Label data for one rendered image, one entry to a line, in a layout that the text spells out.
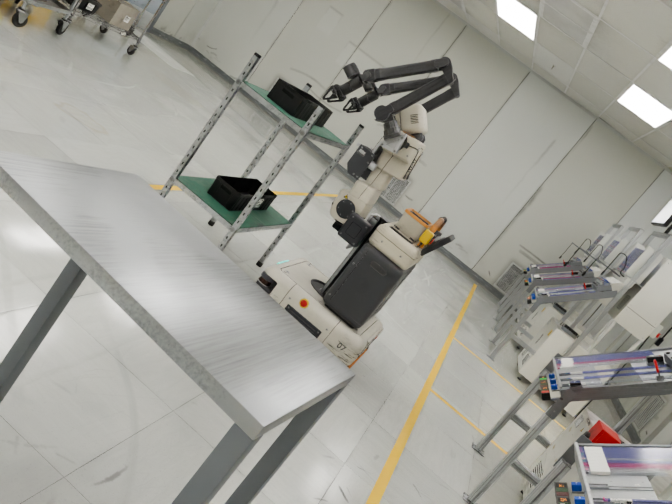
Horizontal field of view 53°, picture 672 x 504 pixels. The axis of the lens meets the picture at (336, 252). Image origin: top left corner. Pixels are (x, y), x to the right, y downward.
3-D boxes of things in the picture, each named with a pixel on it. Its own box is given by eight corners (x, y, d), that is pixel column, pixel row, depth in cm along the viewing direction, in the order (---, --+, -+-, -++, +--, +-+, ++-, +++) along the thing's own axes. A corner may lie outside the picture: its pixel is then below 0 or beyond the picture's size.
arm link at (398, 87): (456, 82, 367) (457, 85, 378) (455, 71, 367) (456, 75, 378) (378, 94, 378) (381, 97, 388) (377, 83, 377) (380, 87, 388)
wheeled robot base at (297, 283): (363, 355, 407) (388, 324, 402) (337, 382, 346) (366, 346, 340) (278, 284, 417) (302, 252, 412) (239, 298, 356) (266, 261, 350)
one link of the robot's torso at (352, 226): (359, 252, 379) (386, 217, 373) (348, 256, 351) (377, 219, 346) (323, 222, 383) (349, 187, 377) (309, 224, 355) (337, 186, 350)
